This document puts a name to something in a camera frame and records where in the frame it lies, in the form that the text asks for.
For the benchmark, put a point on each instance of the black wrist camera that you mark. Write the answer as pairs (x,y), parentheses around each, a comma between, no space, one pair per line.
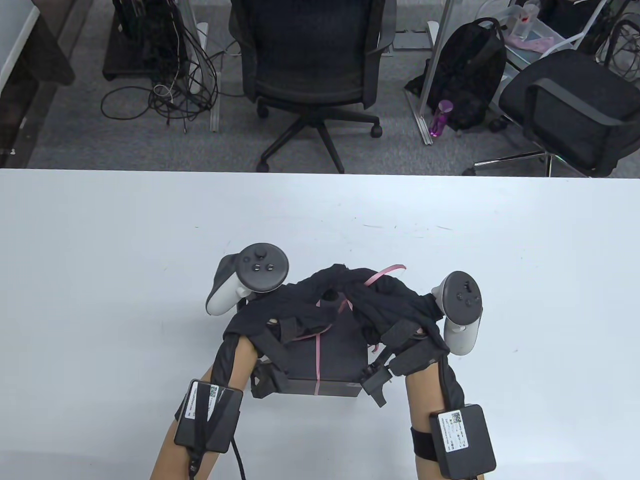
(377,382)
(270,380)

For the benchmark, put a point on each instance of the person's left forearm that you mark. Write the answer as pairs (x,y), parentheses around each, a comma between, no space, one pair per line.
(242,360)

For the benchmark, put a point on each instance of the white power strip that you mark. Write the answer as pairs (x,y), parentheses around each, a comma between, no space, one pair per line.
(201,35)

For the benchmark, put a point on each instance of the black chrome-base office chair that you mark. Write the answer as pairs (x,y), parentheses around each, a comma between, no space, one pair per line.
(575,95)

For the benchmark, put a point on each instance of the aluminium frame leg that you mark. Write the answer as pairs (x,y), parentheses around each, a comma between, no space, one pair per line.
(434,60)

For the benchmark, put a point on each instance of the person's right forearm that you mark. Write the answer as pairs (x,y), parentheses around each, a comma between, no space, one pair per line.
(420,395)

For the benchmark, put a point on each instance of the grey left hand controller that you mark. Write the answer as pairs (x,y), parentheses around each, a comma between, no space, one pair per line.
(260,267)

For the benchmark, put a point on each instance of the clear plastic bin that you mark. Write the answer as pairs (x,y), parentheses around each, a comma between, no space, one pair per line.
(525,50)

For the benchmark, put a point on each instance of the grey hand controller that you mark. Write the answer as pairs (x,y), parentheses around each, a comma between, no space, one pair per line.
(260,267)
(462,300)

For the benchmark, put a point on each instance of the black backpack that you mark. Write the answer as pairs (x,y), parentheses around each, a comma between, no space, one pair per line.
(470,70)

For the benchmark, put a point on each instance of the person's right hand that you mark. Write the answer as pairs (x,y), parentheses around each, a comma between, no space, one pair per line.
(395,305)

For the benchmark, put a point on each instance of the pink cloth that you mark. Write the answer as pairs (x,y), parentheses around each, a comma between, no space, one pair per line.
(535,42)

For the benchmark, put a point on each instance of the black left forearm box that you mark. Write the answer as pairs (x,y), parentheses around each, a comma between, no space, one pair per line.
(210,417)

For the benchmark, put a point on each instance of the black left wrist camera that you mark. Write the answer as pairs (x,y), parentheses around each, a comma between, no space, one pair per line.
(270,380)

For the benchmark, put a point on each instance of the black gift box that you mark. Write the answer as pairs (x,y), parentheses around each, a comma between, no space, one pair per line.
(340,360)

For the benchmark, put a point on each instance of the person's left hand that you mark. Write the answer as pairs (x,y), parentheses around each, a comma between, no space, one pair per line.
(295,305)

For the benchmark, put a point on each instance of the pink bow ribbon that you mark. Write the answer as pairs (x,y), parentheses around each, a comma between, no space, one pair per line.
(317,360)

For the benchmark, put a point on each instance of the black right forearm box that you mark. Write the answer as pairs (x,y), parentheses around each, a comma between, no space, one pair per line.
(462,440)

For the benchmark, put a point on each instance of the grey right hand controller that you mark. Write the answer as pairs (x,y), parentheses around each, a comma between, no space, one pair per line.
(462,300)

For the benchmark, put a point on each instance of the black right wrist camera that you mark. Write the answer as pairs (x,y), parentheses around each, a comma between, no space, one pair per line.
(377,382)

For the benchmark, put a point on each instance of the black mesh office chair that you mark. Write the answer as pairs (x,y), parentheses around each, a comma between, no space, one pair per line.
(312,55)

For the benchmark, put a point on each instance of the black computer tower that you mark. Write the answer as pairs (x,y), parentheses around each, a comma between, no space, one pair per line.
(145,45)

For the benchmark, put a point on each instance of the dark wooden side desk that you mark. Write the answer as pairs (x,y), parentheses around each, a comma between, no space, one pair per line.
(45,60)

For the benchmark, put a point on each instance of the purple water bottle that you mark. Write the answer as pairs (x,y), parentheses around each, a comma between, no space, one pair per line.
(441,117)

